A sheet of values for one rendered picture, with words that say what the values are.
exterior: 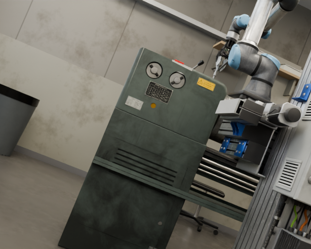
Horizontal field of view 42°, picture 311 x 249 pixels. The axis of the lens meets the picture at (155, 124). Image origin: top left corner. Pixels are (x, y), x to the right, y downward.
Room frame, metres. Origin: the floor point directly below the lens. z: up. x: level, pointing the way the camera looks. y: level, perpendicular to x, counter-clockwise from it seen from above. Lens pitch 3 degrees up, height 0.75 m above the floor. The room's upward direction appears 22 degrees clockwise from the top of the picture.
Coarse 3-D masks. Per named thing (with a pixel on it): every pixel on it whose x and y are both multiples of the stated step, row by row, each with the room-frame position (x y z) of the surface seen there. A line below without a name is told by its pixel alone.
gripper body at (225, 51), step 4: (228, 40) 2.55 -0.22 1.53; (232, 40) 2.52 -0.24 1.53; (228, 44) 2.52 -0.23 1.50; (232, 44) 2.54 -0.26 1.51; (224, 48) 2.54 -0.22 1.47; (228, 48) 2.52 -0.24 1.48; (220, 52) 2.57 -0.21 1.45; (224, 52) 2.52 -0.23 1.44; (228, 52) 2.53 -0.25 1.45; (224, 56) 2.57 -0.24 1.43; (228, 56) 2.53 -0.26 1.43
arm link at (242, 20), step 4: (240, 16) 2.42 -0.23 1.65; (244, 16) 2.41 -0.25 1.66; (248, 16) 2.42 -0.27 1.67; (236, 20) 2.45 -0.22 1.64; (240, 20) 2.41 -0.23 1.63; (244, 20) 2.41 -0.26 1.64; (248, 20) 2.42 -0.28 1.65; (236, 24) 2.47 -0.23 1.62; (240, 24) 2.42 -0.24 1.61; (244, 24) 2.42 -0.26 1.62; (236, 28) 2.50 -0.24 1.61; (240, 28) 2.47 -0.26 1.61; (244, 28) 2.46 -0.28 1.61
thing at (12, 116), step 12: (0, 84) 4.40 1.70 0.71; (0, 96) 4.40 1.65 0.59; (12, 96) 4.40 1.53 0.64; (24, 96) 4.45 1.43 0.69; (0, 108) 4.40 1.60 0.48; (12, 108) 4.43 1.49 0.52; (24, 108) 4.50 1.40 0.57; (0, 120) 4.42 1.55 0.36; (12, 120) 4.46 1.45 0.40; (24, 120) 4.58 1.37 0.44; (0, 132) 4.44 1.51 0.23; (12, 132) 4.52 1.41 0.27; (0, 144) 4.48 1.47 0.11; (12, 144) 4.59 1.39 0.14
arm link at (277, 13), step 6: (282, 0) 2.09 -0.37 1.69; (288, 0) 2.08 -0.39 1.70; (294, 0) 2.08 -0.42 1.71; (276, 6) 2.21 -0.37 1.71; (282, 6) 2.15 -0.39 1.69; (288, 6) 2.13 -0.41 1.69; (294, 6) 2.13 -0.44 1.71; (276, 12) 2.23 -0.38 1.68; (282, 12) 2.20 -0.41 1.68; (270, 18) 2.30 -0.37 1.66; (276, 18) 2.27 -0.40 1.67; (270, 24) 2.34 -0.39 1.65; (264, 30) 2.41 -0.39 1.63; (270, 30) 2.45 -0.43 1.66; (264, 36) 2.46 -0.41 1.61
